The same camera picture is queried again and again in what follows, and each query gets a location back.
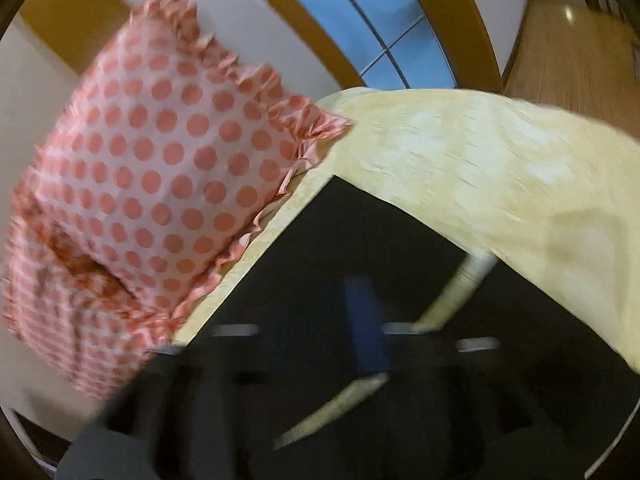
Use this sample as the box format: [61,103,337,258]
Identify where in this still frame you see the upper pink polka-dot pillow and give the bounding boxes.
[35,0,349,313]

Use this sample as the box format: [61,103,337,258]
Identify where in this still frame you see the lower pink polka-dot pillow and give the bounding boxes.
[3,217,171,401]

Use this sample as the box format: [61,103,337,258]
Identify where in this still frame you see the wooden headboard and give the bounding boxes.
[20,0,130,75]

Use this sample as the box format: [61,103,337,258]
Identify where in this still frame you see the wooden framed window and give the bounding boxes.
[265,0,503,93]

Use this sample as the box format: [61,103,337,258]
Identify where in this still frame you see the black pants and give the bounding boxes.
[188,173,640,480]

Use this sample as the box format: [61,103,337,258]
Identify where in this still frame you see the cream patterned bedspread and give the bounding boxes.
[184,91,639,376]

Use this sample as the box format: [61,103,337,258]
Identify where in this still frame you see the pink polka-dot pillow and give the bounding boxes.
[35,0,349,313]
[3,217,171,401]

